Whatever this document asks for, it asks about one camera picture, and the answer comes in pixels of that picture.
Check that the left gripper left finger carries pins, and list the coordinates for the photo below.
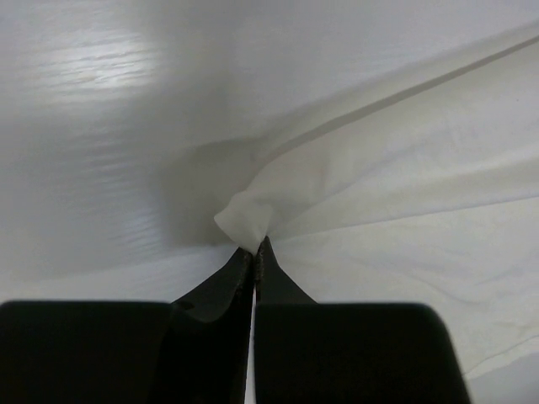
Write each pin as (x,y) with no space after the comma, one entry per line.
(191,350)

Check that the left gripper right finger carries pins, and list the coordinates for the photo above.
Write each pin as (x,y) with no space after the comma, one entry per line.
(308,352)

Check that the white tank top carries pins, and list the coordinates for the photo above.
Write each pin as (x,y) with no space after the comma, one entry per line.
(422,188)

